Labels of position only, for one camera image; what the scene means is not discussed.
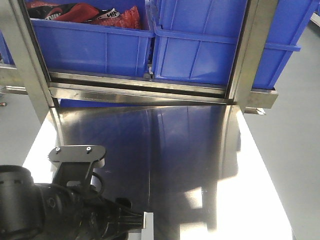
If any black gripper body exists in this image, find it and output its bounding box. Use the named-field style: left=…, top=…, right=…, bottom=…
left=37, top=183, right=133, bottom=240

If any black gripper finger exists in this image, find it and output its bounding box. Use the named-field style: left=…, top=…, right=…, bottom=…
left=118, top=211, right=146, bottom=230

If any gray square base block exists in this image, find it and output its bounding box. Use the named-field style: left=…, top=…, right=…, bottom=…
left=128, top=212, right=154, bottom=240

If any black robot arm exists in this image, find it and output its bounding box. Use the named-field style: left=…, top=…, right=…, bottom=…
left=0, top=162, right=144, bottom=240

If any blue bin with red bags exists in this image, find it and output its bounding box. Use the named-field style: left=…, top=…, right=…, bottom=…
left=30, top=0, right=155, bottom=77

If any blue bin on rack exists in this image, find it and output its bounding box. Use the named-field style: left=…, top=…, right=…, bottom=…
left=150, top=0, right=247, bottom=86

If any blue bin far right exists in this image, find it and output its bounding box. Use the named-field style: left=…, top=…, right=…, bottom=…
left=252, top=0, right=320, bottom=90

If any red and black bag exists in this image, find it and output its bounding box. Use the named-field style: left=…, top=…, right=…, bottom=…
left=26, top=0, right=142, bottom=30

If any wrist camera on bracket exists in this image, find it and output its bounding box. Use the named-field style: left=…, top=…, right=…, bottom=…
left=48, top=145, right=106, bottom=195

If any stainless steel rack frame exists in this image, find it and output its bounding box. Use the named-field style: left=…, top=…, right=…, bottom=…
left=0, top=0, right=278, bottom=121

